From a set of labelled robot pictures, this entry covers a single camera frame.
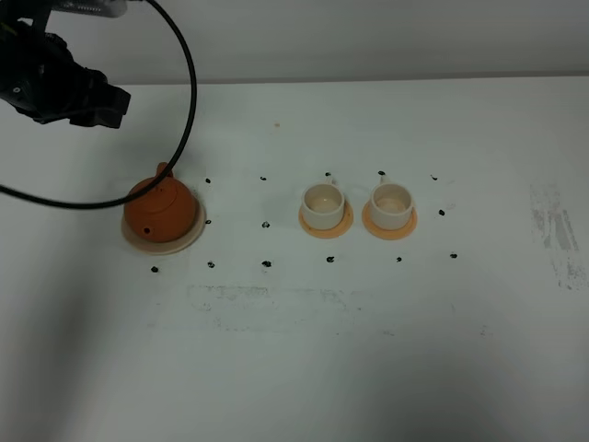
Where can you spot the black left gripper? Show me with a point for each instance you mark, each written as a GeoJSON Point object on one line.
{"type": "Point", "coordinates": [41, 80]}

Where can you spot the brown clay teapot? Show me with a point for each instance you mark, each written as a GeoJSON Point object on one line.
{"type": "Point", "coordinates": [166, 213]}

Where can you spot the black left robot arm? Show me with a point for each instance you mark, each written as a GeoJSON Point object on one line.
{"type": "Point", "coordinates": [27, 16]}

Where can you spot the beige round teapot coaster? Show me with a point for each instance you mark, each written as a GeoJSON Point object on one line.
{"type": "Point", "coordinates": [171, 247]}

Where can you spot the left white teacup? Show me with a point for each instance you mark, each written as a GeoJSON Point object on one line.
{"type": "Point", "coordinates": [322, 205]}

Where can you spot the white teacup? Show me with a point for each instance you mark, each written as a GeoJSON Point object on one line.
{"type": "Point", "coordinates": [390, 205]}
{"type": "Point", "coordinates": [322, 205]}

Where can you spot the left orange cup coaster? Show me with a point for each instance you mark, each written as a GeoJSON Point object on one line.
{"type": "Point", "coordinates": [335, 232]}

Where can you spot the orange cup coaster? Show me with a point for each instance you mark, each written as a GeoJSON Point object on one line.
{"type": "Point", "coordinates": [384, 234]}
{"type": "Point", "coordinates": [335, 232]}

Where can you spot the right white teacup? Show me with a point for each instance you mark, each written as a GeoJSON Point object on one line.
{"type": "Point", "coordinates": [390, 205]}

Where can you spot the right orange cup coaster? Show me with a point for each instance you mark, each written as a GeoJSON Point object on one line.
{"type": "Point", "coordinates": [384, 234]}

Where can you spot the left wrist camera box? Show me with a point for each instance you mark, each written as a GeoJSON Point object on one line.
{"type": "Point", "coordinates": [96, 8]}

